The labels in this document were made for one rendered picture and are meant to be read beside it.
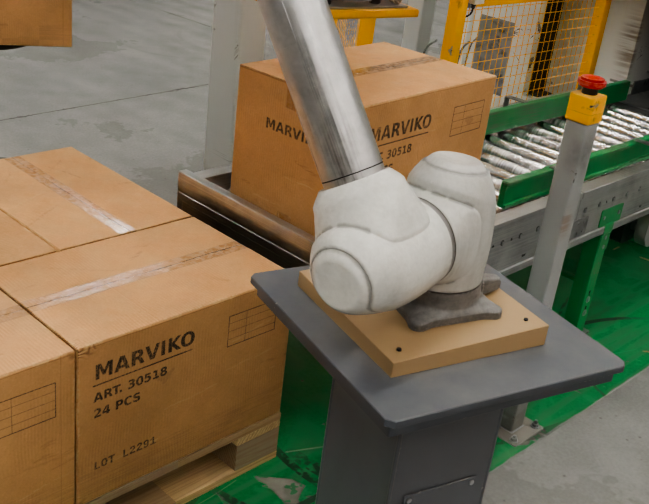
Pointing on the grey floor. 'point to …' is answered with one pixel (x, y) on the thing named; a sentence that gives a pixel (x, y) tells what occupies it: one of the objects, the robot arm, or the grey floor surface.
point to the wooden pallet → (202, 468)
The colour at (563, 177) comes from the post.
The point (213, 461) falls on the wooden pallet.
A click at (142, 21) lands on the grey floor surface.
